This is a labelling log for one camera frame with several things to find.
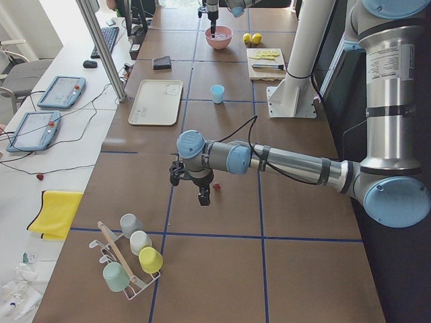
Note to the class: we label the yellow lemon far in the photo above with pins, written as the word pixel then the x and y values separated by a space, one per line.
pixel 256 38

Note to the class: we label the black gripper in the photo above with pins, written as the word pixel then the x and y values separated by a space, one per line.
pixel 212 9
pixel 202 181

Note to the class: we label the cream bear tray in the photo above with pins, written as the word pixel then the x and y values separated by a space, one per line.
pixel 156 103

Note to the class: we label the steel rod black tip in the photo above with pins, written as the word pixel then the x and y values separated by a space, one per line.
pixel 267 66

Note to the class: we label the teach pendant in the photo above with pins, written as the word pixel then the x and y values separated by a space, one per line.
pixel 35 131
pixel 63 92

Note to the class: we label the wooden cutting board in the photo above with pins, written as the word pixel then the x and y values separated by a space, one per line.
pixel 265 74

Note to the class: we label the black box with label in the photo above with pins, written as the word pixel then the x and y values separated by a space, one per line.
pixel 136 42

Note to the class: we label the lemon slice lower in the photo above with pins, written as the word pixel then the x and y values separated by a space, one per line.
pixel 273 53

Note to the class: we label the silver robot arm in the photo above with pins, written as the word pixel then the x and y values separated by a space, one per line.
pixel 235 7
pixel 384 182

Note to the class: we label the yellow plastic knife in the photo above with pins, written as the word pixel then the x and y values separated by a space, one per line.
pixel 267 58

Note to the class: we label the mint cup on rack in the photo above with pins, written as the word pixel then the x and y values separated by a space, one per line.
pixel 115 276

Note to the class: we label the yellow cup on rack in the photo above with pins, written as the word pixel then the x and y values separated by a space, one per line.
pixel 150 260

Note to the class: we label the pink bowl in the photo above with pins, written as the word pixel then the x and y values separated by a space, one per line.
pixel 218 45

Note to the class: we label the white cup on rack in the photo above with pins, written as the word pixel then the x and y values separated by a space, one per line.
pixel 138 241

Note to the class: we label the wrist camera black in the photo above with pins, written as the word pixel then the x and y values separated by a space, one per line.
pixel 177 172
pixel 201 11

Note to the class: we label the black keyboard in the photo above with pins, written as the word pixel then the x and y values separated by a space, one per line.
pixel 110 37

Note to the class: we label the teach pendant far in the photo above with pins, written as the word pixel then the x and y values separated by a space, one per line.
pixel 63 92

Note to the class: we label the yellow lemon near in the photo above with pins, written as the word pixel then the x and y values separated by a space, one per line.
pixel 246 38

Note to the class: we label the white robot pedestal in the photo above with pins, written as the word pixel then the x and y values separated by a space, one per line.
pixel 294 96

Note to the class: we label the grey cup on rack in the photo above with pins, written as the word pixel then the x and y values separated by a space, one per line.
pixel 129 224

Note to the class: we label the black computer mouse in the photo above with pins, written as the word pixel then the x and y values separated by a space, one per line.
pixel 90 64

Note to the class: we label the yellow lemon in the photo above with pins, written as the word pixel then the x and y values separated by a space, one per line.
pixel 256 38
pixel 246 38

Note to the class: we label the clear ice cubes pile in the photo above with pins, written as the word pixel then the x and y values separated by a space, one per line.
pixel 219 36

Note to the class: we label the white cup rack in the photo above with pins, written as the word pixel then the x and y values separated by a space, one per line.
pixel 113 249

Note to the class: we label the teach pendant near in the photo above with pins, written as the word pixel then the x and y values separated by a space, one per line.
pixel 35 131

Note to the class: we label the yellow cloth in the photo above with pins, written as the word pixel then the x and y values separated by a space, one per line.
pixel 54 219

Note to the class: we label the aluminium frame post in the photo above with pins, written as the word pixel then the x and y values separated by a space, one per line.
pixel 105 55

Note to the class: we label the light blue cup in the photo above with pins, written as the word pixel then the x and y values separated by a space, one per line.
pixel 217 92

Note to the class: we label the grey folded cloth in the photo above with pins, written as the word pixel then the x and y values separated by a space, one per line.
pixel 162 63

